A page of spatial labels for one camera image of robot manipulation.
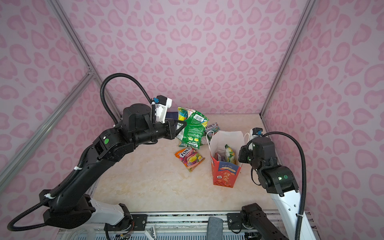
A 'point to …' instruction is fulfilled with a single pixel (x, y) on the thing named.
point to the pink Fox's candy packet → (190, 158)
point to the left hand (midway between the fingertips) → (186, 121)
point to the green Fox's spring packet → (230, 155)
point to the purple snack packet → (219, 158)
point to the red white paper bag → (225, 174)
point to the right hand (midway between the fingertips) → (243, 146)
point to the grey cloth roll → (215, 228)
